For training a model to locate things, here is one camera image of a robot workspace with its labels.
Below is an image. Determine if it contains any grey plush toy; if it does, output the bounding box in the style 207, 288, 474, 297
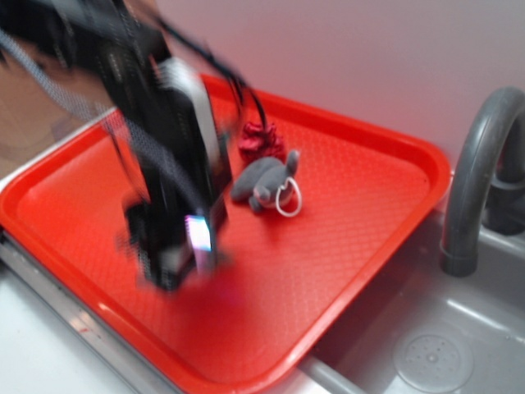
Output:
230, 149, 303, 218

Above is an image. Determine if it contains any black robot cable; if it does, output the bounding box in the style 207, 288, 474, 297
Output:
159, 16, 274, 132

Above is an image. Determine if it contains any grey toy faucet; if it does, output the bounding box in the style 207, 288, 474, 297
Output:
440, 86, 524, 277

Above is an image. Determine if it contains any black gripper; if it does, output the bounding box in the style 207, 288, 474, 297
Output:
110, 57, 231, 291

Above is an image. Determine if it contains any red crumpled paper ball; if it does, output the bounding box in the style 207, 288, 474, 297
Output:
237, 121, 286, 164

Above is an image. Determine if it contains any brown cardboard panel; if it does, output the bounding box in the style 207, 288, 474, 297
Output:
1, 57, 112, 177

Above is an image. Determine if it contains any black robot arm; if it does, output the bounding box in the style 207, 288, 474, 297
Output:
1, 1, 231, 291

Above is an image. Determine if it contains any orange plastic tray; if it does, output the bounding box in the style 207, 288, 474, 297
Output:
1, 94, 450, 393

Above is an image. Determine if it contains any grey toy sink basin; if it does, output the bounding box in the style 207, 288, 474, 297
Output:
300, 213, 524, 393

